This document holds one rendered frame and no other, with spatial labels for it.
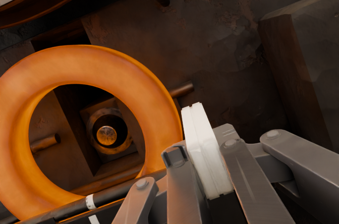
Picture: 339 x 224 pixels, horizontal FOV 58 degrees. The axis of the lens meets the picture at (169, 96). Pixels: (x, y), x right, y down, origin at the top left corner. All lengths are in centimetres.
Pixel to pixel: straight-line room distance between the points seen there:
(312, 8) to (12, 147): 27
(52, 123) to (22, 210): 10
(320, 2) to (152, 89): 14
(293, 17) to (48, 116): 27
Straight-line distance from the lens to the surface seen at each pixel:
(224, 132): 17
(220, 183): 16
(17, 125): 31
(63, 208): 29
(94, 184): 34
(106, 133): 37
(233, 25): 34
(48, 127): 37
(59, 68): 28
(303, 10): 25
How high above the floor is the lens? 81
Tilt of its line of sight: 9 degrees down
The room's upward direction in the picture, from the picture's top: 22 degrees counter-clockwise
